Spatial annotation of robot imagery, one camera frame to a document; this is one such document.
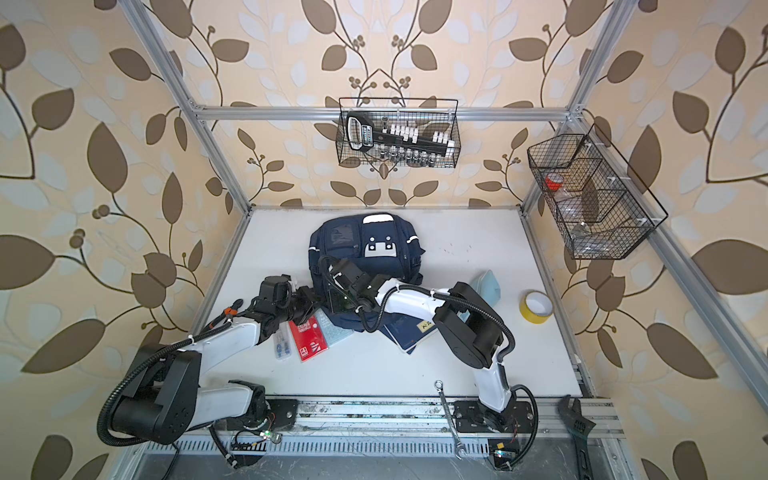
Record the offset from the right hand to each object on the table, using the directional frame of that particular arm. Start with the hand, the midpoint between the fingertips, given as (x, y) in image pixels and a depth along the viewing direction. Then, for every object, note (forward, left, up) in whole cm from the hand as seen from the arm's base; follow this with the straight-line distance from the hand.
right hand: (329, 303), depth 87 cm
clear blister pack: (-10, +14, -7) cm, 18 cm away
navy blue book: (-6, -22, -6) cm, 24 cm away
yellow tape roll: (-4, -59, -4) cm, 59 cm away
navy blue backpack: (+24, -17, -3) cm, 29 cm away
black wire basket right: (+11, -73, +25) cm, 78 cm away
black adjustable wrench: (-32, -64, -7) cm, 72 cm away
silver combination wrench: (-36, -34, -8) cm, 50 cm away
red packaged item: (-6, +8, -11) cm, 14 cm away
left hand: (+3, +2, +1) cm, 4 cm away
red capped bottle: (+26, -68, +21) cm, 76 cm away
